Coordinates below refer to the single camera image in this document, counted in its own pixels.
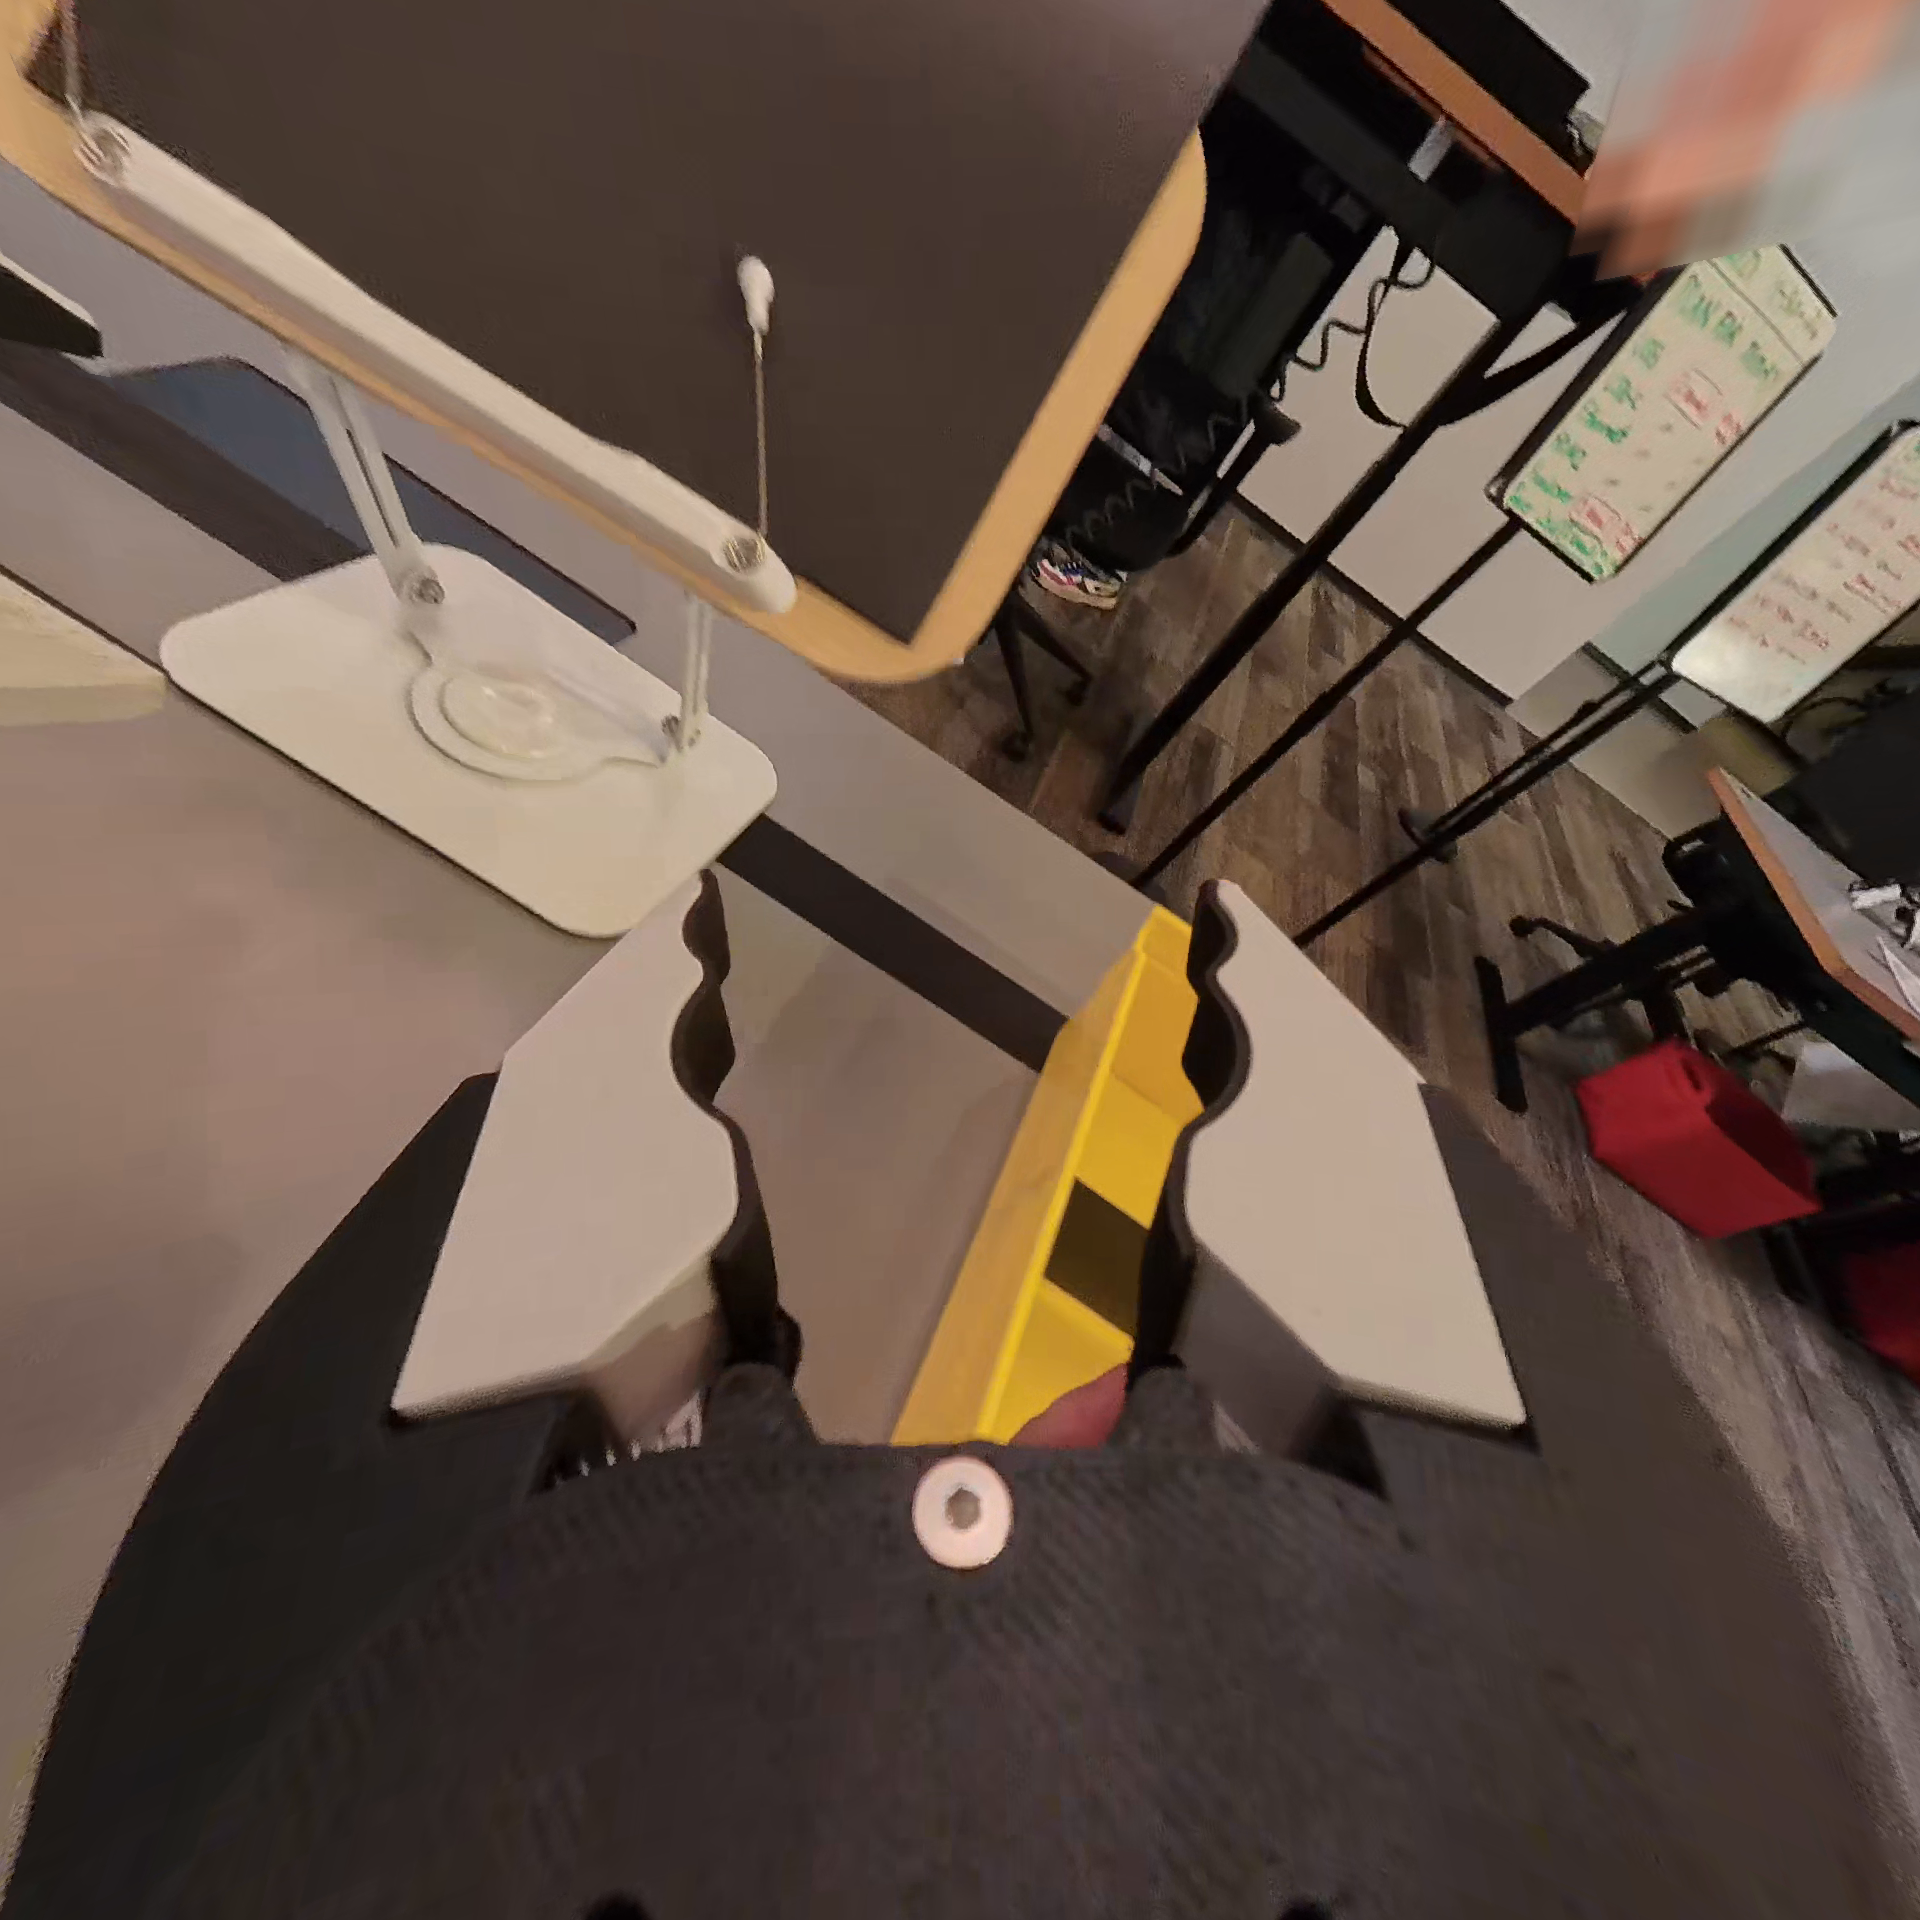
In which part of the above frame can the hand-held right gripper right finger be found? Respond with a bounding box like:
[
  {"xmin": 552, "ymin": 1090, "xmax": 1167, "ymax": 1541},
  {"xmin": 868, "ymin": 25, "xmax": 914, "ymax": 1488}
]
[{"xmin": 1131, "ymin": 880, "xmax": 1535, "ymax": 1442}]

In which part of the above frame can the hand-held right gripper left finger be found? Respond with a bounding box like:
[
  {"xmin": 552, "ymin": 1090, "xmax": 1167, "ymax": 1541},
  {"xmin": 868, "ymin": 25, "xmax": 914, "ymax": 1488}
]
[{"xmin": 391, "ymin": 870, "xmax": 791, "ymax": 1425}]

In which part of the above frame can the yellow plastic bin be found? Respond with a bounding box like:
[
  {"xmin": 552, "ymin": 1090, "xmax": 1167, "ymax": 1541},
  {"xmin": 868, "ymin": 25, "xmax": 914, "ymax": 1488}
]
[{"xmin": 892, "ymin": 913, "xmax": 1210, "ymax": 1451}]

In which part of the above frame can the red plastic bin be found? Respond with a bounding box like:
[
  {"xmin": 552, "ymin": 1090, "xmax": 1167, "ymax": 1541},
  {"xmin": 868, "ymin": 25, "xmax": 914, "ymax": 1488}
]
[
  {"xmin": 1832, "ymin": 1232, "xmax": 1920, "ymax": 1384},
  {"xmin": 1572, "ymin": 1036, "xmax": 1826, "ymax": 1241}
]

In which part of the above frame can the long office desk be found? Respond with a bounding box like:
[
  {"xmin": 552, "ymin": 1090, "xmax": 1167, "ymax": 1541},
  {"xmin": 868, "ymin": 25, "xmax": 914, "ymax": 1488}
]
[{"xmin": 1471, "ymin": 765, "xmax": 1920, "ymax": 1137}]

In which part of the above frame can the white stand base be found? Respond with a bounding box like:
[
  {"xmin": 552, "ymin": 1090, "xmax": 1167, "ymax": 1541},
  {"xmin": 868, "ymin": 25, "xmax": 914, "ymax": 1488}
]
[{"xmin": 163, "ymin": 553, "xmax": 779, "ymax": 941}]

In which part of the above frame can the whiteboard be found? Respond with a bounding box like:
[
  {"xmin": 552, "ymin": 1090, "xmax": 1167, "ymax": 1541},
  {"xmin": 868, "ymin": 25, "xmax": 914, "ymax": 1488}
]
[
  {"xmin": 1668, "ymin": 421, "xmax": 1920, "ymax": 731},
  {"xmin": 1493, "ymin": 244, "xmax": 1839, "ymax": 590}
]

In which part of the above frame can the white board holder bar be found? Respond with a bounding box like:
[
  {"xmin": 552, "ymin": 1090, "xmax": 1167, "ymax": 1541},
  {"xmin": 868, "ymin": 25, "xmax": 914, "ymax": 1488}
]
[{"xmin": 74, "ymin": 115, "xmax": 799, "ymax": 620}]

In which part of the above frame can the black board with wooden edge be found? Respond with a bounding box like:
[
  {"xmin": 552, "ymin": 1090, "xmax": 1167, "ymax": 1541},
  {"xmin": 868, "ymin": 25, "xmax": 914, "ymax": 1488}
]
[{"xmin": 0, "ymin": 0, "xmax": 1279, "ymax": 688}]

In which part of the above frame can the wooden top desk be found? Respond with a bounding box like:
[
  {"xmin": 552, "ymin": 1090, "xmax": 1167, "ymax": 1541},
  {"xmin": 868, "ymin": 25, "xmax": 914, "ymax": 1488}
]
[{"xmin": 1095, "ymin": 0, "xmax": 1597, "ymax": 836}]

